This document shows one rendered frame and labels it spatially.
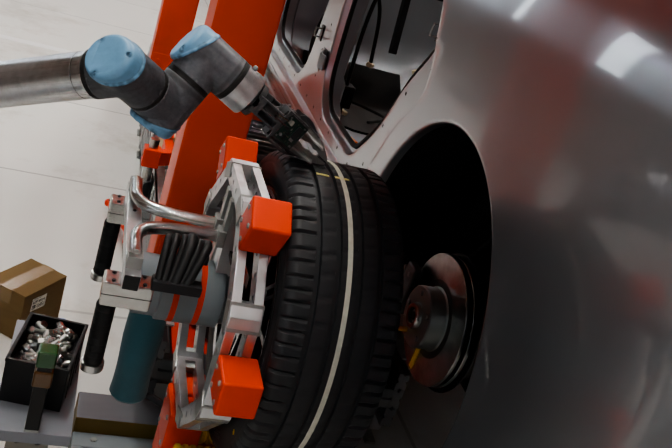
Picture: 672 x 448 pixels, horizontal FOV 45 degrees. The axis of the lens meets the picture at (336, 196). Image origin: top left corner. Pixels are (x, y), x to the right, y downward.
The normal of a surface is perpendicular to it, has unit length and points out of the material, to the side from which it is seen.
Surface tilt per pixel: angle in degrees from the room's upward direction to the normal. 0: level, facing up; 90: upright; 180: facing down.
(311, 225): 33
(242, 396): 90
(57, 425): 0
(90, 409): 0
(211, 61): 77
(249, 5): 90
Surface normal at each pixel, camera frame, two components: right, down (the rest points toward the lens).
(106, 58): -0.26, -0.36
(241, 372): 0.30, -0.89
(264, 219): 0.36, -0.50
